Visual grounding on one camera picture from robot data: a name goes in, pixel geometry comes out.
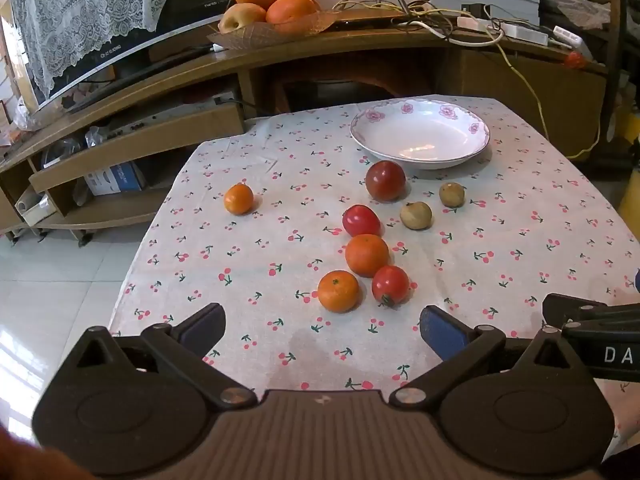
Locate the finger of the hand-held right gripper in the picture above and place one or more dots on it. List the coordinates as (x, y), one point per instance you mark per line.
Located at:
(570, 306)

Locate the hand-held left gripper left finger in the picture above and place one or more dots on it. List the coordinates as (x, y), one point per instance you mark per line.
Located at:
(205, 327)

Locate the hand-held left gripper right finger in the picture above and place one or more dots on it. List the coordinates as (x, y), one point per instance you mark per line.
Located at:
(442, 335)

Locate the red tomato with green stem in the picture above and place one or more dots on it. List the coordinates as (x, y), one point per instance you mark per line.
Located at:
(391, 285)

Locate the brown kiwi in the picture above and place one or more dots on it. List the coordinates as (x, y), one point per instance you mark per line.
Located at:
(415, 216)

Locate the oblong red tomato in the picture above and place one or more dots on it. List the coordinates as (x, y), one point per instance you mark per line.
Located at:
(361, 221)

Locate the round brown longan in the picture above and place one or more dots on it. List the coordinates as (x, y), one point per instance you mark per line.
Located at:
(452, 195)

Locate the white floral plate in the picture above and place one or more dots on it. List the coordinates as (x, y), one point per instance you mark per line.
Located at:
(420, 145)

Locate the cherry print tablecloth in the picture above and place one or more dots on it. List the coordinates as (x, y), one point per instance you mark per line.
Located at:
(280, 240)

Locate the yellow container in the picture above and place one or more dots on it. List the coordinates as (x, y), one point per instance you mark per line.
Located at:
(631, 190)

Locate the small tangerine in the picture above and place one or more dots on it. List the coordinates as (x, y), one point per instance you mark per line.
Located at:
(239, 199)

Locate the large dark red tomato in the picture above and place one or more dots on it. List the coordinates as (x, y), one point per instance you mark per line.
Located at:
(385, 181)

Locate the blue and white box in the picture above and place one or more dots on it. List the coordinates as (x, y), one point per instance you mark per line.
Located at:
(115, 177)

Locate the silver media player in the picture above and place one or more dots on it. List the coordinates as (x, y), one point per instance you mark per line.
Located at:
(165, 120)

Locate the small red object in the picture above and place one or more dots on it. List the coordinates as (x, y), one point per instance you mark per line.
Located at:
(576, 59)

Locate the white power strip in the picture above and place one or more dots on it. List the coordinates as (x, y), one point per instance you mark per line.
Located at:
(570, 40)
(500, 27)

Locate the wooden TV stand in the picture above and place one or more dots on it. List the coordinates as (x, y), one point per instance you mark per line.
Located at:
(320, 55)

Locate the woven fruit tray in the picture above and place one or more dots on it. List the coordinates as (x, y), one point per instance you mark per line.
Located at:
(270, 34)

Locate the yellow apple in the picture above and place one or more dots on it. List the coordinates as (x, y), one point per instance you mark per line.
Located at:
(240, 17)

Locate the black flat tablet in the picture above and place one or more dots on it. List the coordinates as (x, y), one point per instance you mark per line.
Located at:
(365, 22)

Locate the white lace cloth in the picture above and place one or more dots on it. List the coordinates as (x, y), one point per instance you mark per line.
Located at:
(85, 15)

